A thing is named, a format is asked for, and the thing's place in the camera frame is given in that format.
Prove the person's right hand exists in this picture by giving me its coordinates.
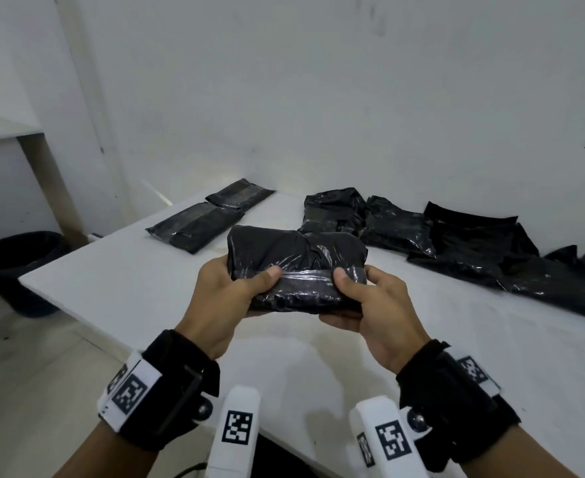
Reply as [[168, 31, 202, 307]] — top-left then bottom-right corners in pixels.
[[318, 266, 432, 376]]

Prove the person's left hand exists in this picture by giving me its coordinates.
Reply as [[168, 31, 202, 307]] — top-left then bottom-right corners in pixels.
[[174, 256, 283, 362]]

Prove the crinkled black plastic bag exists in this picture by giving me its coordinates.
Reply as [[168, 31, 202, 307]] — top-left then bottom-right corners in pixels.
[[226, 224, 369, 315]]

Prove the clear tape strip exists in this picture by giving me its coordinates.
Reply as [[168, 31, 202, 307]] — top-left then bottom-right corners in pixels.
[[252, 266, 368, 294]]

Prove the row of black plastic packets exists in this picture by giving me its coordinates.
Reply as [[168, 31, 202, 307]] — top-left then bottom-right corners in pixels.
[[297, 187, 585, 325]]

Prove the person's right forearm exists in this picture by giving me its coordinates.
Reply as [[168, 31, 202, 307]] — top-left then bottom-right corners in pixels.
[[449, 425, 580, 478]]

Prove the person's left forearm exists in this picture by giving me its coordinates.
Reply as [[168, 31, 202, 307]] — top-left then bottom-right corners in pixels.
[[53, 422, 159, 478]]

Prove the black left wristband with markers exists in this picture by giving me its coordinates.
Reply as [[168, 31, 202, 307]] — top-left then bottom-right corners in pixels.
[[97, 329, 221, 453]]

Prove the black wristband with markers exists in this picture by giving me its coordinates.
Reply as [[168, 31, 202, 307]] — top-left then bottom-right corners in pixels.
[[395, 339, 522, 473], [97, 329, 221, 453]]

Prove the black right wristband with markers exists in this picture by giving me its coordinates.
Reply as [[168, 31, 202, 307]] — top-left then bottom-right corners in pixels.
[[395, 339, 522, 473]]

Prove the blue plastic basket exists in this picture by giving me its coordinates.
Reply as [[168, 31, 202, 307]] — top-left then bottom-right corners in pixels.
[[0, 231, 74, 318]]

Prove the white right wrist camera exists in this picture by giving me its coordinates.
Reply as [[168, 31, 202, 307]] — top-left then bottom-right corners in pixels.
[[347, 395, 430, 478]]

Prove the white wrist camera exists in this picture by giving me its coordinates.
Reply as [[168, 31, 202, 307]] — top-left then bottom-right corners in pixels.
[[347, 395, 430, 478], [205, 385, 262, 478]]

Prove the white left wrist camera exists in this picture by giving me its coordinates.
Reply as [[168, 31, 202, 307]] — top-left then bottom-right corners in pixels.
[[205, 385, 262, 478]]

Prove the black left camera cable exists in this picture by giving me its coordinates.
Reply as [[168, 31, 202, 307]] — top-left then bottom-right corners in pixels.
[[172, 461, 209, 478]]

